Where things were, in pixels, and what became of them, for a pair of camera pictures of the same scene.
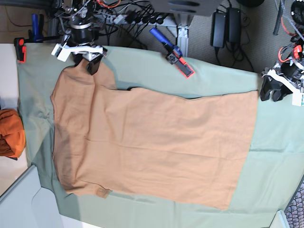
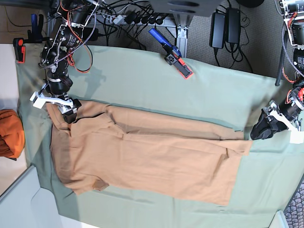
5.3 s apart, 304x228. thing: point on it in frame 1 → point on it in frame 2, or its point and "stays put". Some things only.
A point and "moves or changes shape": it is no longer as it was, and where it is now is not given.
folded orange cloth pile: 12,137 stays put
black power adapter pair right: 234,24 stays put
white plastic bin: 25,204 stays put
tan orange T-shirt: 185,148 moves or changes shape
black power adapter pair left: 218,30 stays put
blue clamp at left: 36,34 stays put
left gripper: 80,40 → 58,86
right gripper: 286,73 → 288,110
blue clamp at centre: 175,55 stays put
